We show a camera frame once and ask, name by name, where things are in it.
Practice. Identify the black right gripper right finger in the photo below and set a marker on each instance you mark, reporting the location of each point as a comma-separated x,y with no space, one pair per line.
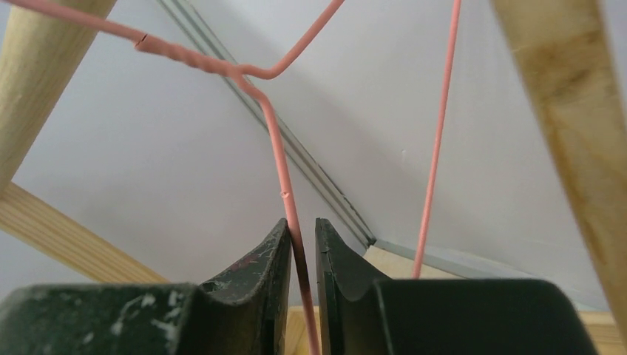
364,311

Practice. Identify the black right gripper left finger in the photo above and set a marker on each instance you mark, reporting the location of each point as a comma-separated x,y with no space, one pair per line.
242,310

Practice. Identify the pink wire hanger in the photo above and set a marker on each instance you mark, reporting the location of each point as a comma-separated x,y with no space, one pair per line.
24,109

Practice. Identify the wooden hanger rack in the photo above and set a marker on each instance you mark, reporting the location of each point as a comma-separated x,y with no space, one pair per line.
561,52

